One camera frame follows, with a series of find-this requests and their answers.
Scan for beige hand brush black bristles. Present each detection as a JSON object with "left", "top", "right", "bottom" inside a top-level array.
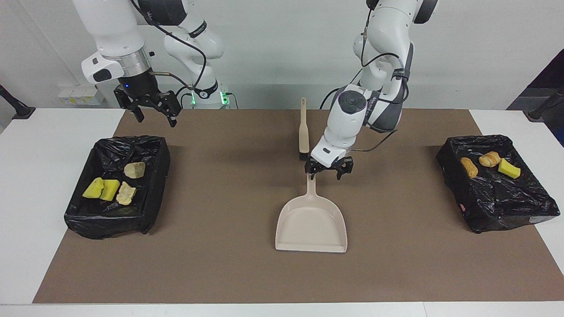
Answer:
[{"left": 298, "top": 97, "right": 310, "bottom": 161}]

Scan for round brown bread roll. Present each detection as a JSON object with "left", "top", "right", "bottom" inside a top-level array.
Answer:
[{"left": 460, "top": 157, "right": 479, "bottom": 179}]

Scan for pale bread chunk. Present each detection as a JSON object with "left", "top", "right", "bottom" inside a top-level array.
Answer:
[{"left": 116, "top": 181, "right": 137, "bottom": 206}]

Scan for brown table mat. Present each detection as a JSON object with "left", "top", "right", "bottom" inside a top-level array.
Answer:
[{"left": 32, "top": 109, "right": 564, "bottom": 304}]

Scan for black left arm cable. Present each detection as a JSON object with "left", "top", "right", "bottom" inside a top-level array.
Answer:
[{"left": 351, "top": 9, "right": 410, "bottom": 152}]

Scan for yellow green scouring sponge piece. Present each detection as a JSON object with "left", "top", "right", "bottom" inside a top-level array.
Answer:
[{"left": 82, "top": 177, "right": 105, "bottom": 199}]

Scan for beige plastic dustpan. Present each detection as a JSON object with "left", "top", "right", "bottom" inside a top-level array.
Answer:
[{"left": 275, "top": 172, "right": 348, "bottom": 254}]

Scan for black base cable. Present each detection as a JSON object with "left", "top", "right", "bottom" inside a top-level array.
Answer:
[
  {"left": 171, "top": 86, "right": 194, "bottom": 109},
  {"left": 320, "top": 87, "right": 342, "bottom": 110}
]

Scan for white wall socket boxes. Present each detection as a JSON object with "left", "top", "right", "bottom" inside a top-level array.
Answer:
[{"left": 57, "top": 85, "right": 106, "bottom": 106}]

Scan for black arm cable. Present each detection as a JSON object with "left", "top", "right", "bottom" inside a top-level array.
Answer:
[
  {"left": 351, "top": 9, "right": 410, "bottom": 152},
  {"left": 130, "top": 0, "right": 208, "bottom": 91}
]

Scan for small yellow sponge wedge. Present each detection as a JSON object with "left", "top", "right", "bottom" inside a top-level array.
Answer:
[{"left": 498, "top": 158, "right": 521, "bottom": 179}]

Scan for black stand post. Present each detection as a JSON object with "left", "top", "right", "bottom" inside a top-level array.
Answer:
[
  {"left": 0, "top": 85, "right": 37, "bottom": 120},
  {"left": 523, "top": 85, "right": 564, "bottom": 123}
]

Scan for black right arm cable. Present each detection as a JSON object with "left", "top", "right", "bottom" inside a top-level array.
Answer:
[{"left": 130, "top": 0, "right": 208, "bottom": 91}]

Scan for orange striped croissant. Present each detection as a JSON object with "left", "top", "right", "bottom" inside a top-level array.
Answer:
[{"left": 123, "top": 162, "right": 146, "bottom": 179}]

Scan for striped croissant piece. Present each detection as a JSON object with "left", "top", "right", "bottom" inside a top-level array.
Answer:
[{"left": 479, "top": 151, "right": 502, "bottom": 168}]

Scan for black bag lined bin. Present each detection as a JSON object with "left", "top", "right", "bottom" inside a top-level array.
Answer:
[
  {"left": 436, "top": 134, "right": 561, "bottom": 234},
  {"left": 64, "top": 136, "right": 171, "bottom": 240}
]

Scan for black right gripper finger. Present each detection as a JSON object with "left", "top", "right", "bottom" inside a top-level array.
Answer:
[
  {"left": 154, "top": 91, "right": 182, "bottom": 128},
  {"left": 114, "top": 85, "right": 145, "bottom": 123}
]

